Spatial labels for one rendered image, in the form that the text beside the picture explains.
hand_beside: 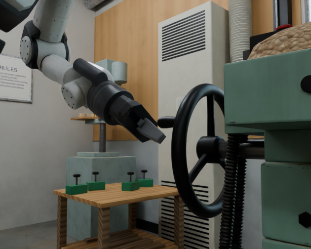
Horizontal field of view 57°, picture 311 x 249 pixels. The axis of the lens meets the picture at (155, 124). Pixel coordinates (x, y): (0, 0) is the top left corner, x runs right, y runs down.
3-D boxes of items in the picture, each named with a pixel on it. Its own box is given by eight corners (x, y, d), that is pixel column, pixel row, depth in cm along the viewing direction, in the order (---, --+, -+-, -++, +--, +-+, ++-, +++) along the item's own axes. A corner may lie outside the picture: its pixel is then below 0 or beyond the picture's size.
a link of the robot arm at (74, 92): (90, 127, 67) (65, 106, 74) (125, 107, 73) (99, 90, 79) (80, 87, 60) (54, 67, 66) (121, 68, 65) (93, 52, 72)
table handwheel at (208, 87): (213, 233, 68) (235, 128, 80) (308, 253, 55) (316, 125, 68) (144, 184, 49) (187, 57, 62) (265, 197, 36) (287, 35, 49)
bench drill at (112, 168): (104, 222, 301) (106, 73, 312) (144, 235, 257) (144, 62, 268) (61, 232, 268) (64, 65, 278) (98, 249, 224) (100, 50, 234)
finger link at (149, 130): (157, 145, 57) (136, 130, 61) (167, 132, 58) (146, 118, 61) (154, 142, 56) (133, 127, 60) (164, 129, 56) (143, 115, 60)
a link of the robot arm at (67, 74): (89, 108, 70) (62, 91, 79) (117, 93, 75) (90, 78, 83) (82, 85, 67) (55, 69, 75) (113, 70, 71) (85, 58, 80)
